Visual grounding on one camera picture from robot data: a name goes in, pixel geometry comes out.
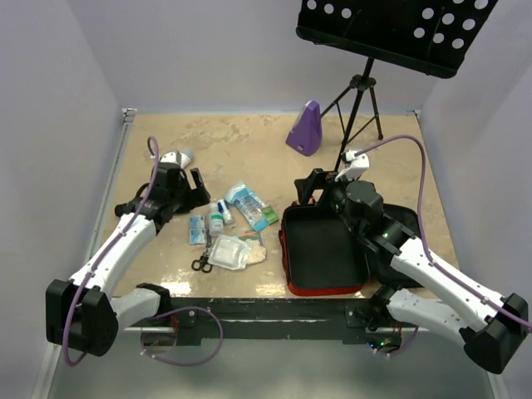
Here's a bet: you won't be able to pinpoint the red black medicine kit case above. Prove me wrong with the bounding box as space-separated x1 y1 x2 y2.
278 204 421 297

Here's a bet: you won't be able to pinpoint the white microphone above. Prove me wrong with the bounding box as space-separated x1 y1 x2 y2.
160 149 195 170

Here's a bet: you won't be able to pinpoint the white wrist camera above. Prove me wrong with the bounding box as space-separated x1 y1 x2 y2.
160 150 190 169
335 150 370 181

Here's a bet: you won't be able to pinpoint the white green medicine bottle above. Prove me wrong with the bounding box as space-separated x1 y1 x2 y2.
208 203 224 237

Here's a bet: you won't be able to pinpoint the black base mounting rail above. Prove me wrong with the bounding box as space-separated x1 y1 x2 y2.
140 295 404 346

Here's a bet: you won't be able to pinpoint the black music stand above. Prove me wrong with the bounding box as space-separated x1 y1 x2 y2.
296 0 496 148

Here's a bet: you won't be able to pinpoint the black handled scissors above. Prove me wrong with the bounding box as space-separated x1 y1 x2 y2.
191 229 213 273

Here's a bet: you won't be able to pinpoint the white gauze packet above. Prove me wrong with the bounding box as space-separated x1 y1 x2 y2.
208 234 252 271

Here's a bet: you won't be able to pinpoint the purple metronome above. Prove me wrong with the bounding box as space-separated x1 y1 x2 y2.
285 100 323 157

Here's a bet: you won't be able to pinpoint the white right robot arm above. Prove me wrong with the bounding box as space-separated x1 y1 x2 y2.
294 169 531 374

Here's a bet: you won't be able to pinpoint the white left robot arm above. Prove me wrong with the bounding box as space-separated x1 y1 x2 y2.
45 162 210 357

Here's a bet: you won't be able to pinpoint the blue wipe sachets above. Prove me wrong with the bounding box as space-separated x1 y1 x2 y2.
189 214 208 245

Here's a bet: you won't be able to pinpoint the beige bandage pack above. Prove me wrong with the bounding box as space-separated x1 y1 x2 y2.
239 232 267 265

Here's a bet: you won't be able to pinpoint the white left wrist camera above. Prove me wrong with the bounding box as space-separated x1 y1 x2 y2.
160 150 190 169

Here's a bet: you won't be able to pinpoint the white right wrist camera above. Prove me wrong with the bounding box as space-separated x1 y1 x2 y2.
335 150 370 181

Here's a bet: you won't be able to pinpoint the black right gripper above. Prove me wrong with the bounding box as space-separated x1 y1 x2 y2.
294 169 362 236

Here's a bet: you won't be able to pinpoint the blue clear plastic pouch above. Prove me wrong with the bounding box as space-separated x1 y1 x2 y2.
224 181 268 232

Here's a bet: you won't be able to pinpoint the green small box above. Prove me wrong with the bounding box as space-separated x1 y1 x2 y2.
261 205 279 225

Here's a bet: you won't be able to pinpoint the small white blue tube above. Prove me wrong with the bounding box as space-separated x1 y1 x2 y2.
217 199 234 225

